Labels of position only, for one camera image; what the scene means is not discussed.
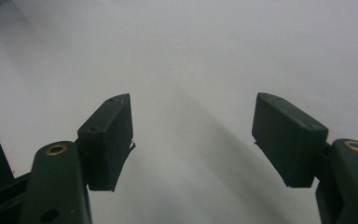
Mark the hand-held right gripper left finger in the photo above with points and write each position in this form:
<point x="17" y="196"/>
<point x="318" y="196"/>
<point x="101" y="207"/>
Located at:
<point x="105" y="143"/>

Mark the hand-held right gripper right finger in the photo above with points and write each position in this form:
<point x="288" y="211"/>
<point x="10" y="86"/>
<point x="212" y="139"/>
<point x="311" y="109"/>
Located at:
<point x="289" y="140"/>

